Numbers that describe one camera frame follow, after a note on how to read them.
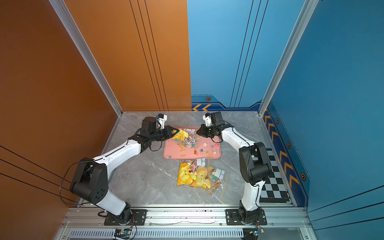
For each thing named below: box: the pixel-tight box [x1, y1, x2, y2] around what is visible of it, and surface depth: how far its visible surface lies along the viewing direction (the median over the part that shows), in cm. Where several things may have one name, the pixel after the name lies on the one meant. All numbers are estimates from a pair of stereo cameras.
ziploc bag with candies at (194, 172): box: [177, 158, 211, 189], surface depth 87 cm
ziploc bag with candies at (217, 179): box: [206, 166, 230, 204], surface depth 85 cm
